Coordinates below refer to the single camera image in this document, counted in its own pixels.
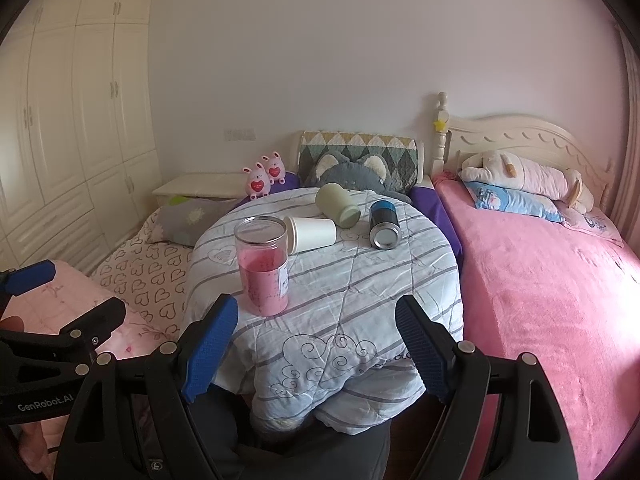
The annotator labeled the clear jar with pink label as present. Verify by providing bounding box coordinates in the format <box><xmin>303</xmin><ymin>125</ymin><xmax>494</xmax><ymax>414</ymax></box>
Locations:
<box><xmin>233</xmin><ymin>216</ymin><xmax>288</xmax><ymax>318</ymax></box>

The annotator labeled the white paper cup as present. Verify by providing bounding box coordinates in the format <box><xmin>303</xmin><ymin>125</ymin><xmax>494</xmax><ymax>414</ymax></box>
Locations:
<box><xmin>283</xmin><ymin>217</ymin><xmax>337</xmax><ymax>255</ymax></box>

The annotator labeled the sage green cup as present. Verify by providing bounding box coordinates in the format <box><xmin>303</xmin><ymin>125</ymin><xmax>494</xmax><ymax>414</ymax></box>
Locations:
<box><xmin>316</xmin><ymin>182</ymin><xmax>360</xmax><ymax>230</ymax></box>

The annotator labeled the pink folded blanket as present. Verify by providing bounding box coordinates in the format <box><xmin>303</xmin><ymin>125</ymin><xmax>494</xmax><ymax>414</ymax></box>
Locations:
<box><xmin>0</xmin><ymin>259</ymin><xmax>177</xmax><ymax>476</ymax></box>

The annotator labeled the heart pattern bed sheet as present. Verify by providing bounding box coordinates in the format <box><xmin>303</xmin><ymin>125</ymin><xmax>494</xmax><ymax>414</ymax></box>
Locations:
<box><xmin>91</xmin><ymin>212</ymin><xmax>193</xmax><ymax>339</ymax></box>

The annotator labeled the white wardrobe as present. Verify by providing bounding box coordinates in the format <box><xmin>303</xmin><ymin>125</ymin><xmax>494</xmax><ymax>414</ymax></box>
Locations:
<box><xmin>1</xmin><ymin>0</ymin><xmax>162</xmax><ymax>273</ymax></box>

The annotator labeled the pink fleece bedspread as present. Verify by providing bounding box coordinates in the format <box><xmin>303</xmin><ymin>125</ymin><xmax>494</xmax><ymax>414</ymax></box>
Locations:
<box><xmin>434</xmin><ymin>176</ymin><xmax>639</xmax><ymax>479</ymax></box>

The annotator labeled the grey floral pillow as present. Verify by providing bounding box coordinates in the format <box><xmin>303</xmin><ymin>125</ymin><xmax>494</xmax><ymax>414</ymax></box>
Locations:
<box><xmin>148</xmin><ymin>196</ymin><xmax>239</xmax><ymax>247</ymax></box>

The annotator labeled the cream bedside table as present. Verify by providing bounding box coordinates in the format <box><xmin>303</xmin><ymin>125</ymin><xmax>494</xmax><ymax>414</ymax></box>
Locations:
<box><xmin>152</xmin><ymin>172</ymin><xmax>246</xmax><ymax>200</ymax></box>

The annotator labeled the striped light blue quilt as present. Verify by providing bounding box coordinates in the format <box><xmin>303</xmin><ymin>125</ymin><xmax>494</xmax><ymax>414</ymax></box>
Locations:
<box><xmin>183</xmin><ymin>188</ymin><xmax>463</xmax><ymax>436</ymax></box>

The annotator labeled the front pink bunny toy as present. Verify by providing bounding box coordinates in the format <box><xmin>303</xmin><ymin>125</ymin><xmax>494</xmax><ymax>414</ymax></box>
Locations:
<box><xmin>243</xmin><ymin>162</ymin><xmax>271</xmax><ymax>200</ymax></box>

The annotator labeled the pink bunny toy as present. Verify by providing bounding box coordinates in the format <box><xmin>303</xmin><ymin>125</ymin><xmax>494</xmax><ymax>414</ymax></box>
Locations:
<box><xmin>243</xmin><ymin>162</ymin><xmax>271</xmax><ymax>200</ymax></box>
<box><xmin>262</xmin><ymin>152</ymin><xmax>286</xmax><ymax>184</ymax></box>

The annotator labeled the blue cartoon pillow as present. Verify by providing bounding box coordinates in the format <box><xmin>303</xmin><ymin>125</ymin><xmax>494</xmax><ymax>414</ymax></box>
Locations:
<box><xmin>464</xmin><ymin>181</ymin><xmax>564</xmax><ymax>223</ymax></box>

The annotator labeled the blue black metal can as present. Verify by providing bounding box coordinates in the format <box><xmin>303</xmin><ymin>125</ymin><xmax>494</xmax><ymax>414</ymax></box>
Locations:
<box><xmin>369</xmin><ymin>200</ymin><xmax>401</xmax><ymax>250</ymax></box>

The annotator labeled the rear pink bunny toy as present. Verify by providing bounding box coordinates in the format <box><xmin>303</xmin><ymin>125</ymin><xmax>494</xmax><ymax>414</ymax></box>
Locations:
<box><xmin>262</xmin><ymin>152</ymin><xmax>286</xmax><ymax>184</ymax></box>

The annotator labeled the white plush dog toy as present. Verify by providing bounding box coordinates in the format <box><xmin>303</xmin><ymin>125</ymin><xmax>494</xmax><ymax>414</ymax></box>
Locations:
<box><xmin>459</xmin><ymin>150</ymin><xmax>594</xmax><ymax>214</ymax></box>

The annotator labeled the cream wooden headboard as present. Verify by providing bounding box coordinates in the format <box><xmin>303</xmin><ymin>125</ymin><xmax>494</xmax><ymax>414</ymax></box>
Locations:
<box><xmin>424</xmin><ymin>92</ymin><xmax>615</xmax><ymax>214</ymax></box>

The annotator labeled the grey cat plush cushion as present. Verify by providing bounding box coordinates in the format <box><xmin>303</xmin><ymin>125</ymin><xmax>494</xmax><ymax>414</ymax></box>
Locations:
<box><xmin>306</xmin><ymin>151</ymin><xmax>412</xmax><ymax>204</ymax></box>

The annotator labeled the diamond pattern quilted headboard cover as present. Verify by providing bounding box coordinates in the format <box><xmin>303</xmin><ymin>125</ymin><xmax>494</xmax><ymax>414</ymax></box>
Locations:
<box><xmin>296</xmin><ymin>130</ymin><xmax>424</xmax><ymax>193</ymax></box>

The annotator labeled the wall socket plate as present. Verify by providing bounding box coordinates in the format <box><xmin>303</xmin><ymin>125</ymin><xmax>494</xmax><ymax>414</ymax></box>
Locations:
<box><xmin>224</xmin><ymin>128</ymin><xmax>256</xmax><ymax>142</ymax></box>

